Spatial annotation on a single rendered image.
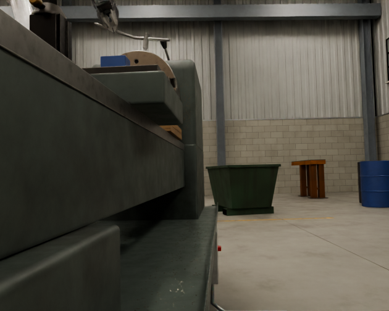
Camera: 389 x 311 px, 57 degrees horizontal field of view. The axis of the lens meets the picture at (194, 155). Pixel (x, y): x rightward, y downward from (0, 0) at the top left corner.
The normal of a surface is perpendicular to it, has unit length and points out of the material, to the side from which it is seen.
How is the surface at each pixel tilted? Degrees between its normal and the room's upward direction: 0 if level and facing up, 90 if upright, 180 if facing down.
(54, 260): 45
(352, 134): 90
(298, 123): 90
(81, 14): 90
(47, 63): 90
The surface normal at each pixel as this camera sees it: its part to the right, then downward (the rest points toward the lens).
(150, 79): -0.07, -0.04
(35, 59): 1.00, -0.03
